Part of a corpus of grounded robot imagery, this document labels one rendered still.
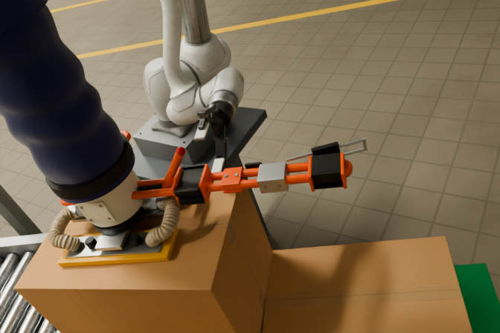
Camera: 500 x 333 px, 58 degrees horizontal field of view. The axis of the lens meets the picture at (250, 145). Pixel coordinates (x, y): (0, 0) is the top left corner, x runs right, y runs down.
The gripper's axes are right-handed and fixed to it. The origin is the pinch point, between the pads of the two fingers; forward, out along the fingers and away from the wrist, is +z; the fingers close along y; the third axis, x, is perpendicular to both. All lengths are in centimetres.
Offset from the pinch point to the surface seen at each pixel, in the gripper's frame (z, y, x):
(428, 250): -3, 54, -56
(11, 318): 18, 53, 95
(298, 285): 8, 53, -15
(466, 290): -22, 108, -72
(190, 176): 9.8, -1.8, 2.4
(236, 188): 13.9, 0.1, -10.7
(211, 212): 9.1, 13.3, 1.7
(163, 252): 23.7, 11.0, 11.4
